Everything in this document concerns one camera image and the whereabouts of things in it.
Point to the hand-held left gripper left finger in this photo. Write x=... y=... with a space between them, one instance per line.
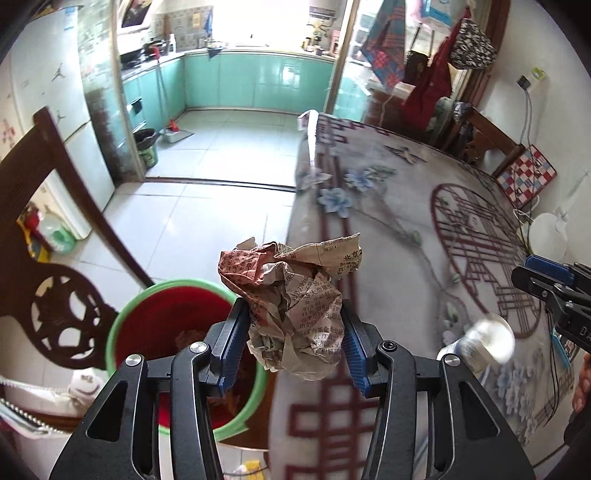
x=231 y=353

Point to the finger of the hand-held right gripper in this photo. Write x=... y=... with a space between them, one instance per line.
x=547 y=266
x=531 y=281

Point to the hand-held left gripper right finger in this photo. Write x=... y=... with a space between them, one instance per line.
x=353 y=357

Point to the newspaper ball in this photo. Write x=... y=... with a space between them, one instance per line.
x=300 y=314

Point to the green bin with red liner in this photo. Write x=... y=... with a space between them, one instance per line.
x=138 y=314

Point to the person's right forearm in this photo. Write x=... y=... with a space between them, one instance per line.
x=579 y=429

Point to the person's right hand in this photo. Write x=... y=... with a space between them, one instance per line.
x=583 y=387

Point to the white round appliance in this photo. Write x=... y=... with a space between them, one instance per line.
x=547 y=235

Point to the clear plastic bottle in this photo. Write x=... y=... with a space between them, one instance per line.
x=485 y=341

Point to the checkered seat cushion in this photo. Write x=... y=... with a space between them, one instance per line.
x=528 y=173

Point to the yellow packet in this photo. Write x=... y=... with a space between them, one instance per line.
x=253 y=467

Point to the floral printed table cover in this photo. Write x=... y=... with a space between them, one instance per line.
x=392 y=230

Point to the dark wooden chair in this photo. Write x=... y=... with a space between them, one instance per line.
x=494 y=131

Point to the dark red hanging bag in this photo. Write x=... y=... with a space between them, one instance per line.
x=427 y=97

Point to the white cloth bag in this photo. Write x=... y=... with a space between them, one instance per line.
x=27 y=401

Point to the green plastic jug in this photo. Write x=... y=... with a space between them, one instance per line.
x=57 y=235

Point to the dark kitchen waste bin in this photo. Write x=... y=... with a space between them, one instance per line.
x=147 y=150

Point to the metal tray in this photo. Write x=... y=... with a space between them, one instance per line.
x=174 y=136

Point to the black white patterned bag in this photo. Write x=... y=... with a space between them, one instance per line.
x=471 y=44

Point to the carved wooden chair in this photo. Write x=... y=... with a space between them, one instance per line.
x=27 y=184

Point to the teal kitchen cabinets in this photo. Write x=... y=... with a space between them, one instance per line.
x=258 y=83

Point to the plaid hanging cloth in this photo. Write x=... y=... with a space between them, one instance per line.
x=385 y=46

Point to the white bottle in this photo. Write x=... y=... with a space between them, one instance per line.
x=172 y=42

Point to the white refrigerator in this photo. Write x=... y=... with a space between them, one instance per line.
x=41 y=92

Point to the steel range hood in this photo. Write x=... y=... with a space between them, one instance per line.
x=136 y=14

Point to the wall socket with charger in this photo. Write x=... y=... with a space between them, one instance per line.
x=524 y=82

